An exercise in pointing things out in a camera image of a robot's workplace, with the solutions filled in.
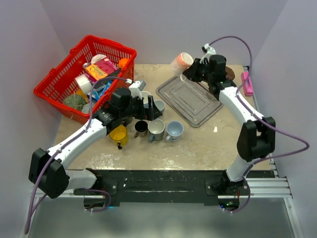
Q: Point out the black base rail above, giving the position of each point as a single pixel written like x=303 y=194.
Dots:
x=157 y=186

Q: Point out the pink box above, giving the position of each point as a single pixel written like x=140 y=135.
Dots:
x=247 y=84

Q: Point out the blue speckled mug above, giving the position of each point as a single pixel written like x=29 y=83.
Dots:
x=159 y=108

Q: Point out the green melon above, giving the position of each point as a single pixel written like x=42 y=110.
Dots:
x=75 y=101

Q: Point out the yellow mug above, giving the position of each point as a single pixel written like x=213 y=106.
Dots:
x=120 y=136

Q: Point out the pink snack packet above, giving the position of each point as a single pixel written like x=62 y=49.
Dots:
x=104 y=63

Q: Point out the dark blue-grey mug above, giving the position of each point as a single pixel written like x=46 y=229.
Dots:
x=156 y=130

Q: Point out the dark grey mug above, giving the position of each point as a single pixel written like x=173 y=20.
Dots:
x=127 y=121

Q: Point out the grey mug white base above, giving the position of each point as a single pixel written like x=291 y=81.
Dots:
x=174 y=130

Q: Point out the orange snack packet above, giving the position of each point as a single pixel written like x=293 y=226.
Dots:
x=94 y=71

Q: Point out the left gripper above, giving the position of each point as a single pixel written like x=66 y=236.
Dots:
x=153 y=112

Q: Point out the white cup brown lid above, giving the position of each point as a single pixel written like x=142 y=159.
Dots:
x=230 y=75

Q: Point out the light blue mug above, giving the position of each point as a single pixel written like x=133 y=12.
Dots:
x=145 y=95

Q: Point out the metal tray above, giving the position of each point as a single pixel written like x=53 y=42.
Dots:
x=190 y=100

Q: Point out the red plastic basket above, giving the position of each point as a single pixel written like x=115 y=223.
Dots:
x=60 y=82

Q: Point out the pink white mug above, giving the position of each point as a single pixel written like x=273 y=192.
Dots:
x=181 y=63

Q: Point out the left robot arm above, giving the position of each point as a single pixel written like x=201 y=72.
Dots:
x=48 y=168

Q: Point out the small maroon cup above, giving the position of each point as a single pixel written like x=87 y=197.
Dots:
x=141 y=128

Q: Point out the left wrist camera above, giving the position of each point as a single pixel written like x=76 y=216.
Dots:
x=136 y=87

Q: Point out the orange ball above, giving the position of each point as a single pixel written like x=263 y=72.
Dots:
x=122 y=63

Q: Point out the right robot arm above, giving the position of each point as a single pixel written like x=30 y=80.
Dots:
x=257 y=135

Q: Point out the black knife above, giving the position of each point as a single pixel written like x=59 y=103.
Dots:
x=104 y=80

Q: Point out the blue white carton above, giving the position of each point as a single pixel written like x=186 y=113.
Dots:
x=97 y=93

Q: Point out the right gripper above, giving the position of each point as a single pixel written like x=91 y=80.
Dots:
x=191 y=73

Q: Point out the white tape roll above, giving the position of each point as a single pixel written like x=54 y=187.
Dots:
x=83 y=83

